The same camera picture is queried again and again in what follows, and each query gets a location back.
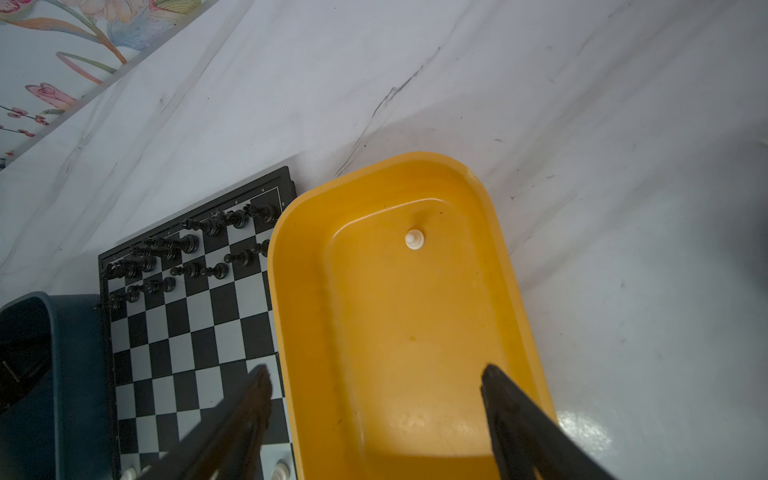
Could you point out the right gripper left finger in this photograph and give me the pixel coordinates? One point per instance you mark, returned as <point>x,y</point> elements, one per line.
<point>226,444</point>

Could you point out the teal plastic tray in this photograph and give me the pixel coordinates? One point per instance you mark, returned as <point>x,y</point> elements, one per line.
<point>56,397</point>

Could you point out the yellow plastic tray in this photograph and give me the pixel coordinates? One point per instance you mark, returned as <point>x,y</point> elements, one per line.
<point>382,348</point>

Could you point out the black white chessboard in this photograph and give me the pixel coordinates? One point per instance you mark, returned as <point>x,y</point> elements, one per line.
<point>189,315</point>

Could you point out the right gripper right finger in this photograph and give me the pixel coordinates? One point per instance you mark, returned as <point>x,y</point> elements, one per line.
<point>526,443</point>

